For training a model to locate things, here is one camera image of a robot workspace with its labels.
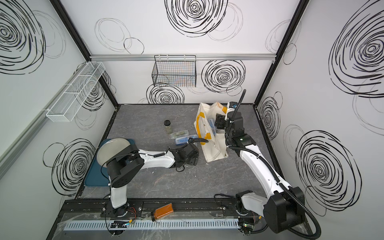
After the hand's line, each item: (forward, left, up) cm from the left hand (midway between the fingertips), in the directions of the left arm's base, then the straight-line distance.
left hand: (193, 156), depth 93 cm
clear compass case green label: (+15, +10, +2) cm, 18 cm away
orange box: (-30, +13, +5) cm, 33 cm away
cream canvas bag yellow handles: (-1, -13, +14) cm, 19 cm away
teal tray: (+9, +41, +1) cm, 42 cm away
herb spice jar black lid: (+17, +17, +6) cm, 25 cm away
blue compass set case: (+17, -12, +10) cm, 23 cm away
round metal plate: (+3, +53, 0) cm, 53 cm away
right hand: (+11, -16, +28) cm, 34 cm away
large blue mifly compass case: (+10, +6, +2) cm, 12 cm away
